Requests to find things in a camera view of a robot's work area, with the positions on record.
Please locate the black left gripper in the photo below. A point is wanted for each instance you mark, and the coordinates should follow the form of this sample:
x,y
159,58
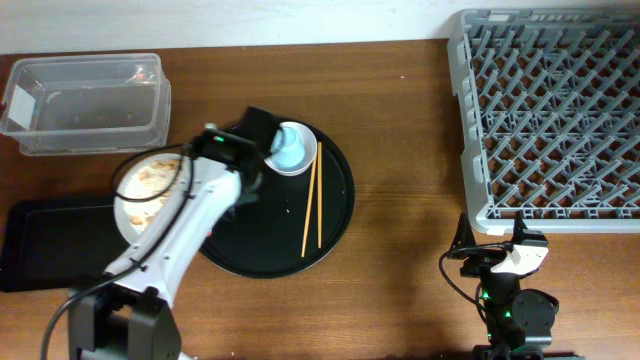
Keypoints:
x,y
252,199

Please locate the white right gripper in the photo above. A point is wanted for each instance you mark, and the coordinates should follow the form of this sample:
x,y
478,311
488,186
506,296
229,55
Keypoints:
x,y
464,235

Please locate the rice and food scraps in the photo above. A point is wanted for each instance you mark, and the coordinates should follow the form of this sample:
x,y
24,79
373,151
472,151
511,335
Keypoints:
x,y
153,181

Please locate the white round plate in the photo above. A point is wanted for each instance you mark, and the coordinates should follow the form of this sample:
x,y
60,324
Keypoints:
x,y
129,233

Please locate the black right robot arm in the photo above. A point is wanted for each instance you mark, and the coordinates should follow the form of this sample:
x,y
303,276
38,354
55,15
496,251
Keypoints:
x,y
518,321

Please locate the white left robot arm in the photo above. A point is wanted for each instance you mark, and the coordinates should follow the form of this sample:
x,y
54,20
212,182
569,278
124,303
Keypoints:
x,y
128,315

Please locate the grey dishwasher rack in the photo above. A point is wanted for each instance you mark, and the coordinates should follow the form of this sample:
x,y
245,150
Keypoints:
x,y
549,102

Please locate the light blue cup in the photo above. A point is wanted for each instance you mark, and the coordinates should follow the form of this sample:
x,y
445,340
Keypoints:
x,y
287,150

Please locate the small white bowl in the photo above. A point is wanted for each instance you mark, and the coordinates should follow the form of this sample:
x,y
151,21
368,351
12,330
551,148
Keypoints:
x,y
310,146

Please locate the wooden chopstick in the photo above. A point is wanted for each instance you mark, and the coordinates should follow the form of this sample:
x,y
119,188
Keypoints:
x,y
319,163
309,205

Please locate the round black tray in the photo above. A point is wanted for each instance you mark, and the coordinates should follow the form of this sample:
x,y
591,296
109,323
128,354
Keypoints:
x,y
278,235

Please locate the clear plastic bin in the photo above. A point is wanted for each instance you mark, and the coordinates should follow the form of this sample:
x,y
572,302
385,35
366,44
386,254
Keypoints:
x,y
89,104

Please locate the black rectangular tray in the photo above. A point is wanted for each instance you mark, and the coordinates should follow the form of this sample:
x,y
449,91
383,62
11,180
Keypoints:
x,y
58,243

